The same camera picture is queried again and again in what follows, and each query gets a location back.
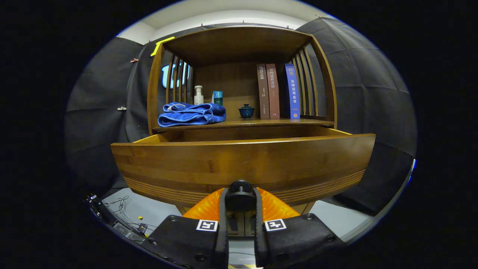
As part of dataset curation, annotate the black electronic device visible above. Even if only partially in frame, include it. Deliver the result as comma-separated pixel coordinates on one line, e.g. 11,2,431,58
87,194,148,241

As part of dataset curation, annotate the wooden countertop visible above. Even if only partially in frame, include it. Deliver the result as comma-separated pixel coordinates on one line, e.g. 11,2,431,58
152,118,335,132

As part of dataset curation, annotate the blue folded towel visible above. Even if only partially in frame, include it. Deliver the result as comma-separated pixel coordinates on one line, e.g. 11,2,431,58
158,102,226,127

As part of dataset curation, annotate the dark brown book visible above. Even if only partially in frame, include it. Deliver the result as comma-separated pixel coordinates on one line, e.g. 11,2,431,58
257,64,270,120

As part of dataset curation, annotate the black round drawer knob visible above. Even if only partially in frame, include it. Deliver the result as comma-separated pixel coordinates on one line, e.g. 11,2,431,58
225,180,257,212

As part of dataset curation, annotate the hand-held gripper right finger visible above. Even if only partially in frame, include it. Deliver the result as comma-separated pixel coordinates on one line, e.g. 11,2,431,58
254,187,346,269

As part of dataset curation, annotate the wooden drawer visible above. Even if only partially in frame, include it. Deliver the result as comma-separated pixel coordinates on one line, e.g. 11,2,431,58
111,125,376,208

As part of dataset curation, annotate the blue book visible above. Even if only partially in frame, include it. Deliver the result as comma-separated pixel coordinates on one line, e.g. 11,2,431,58
285,63,301,119

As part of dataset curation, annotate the wooden cabinet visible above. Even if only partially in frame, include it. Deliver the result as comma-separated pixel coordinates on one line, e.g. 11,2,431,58
148,25,338,237

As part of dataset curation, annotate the reddish brown book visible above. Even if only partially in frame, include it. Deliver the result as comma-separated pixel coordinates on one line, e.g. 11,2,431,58
266,64,280,120

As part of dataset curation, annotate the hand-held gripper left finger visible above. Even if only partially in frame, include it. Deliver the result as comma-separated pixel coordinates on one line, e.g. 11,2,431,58
140,188,229,269

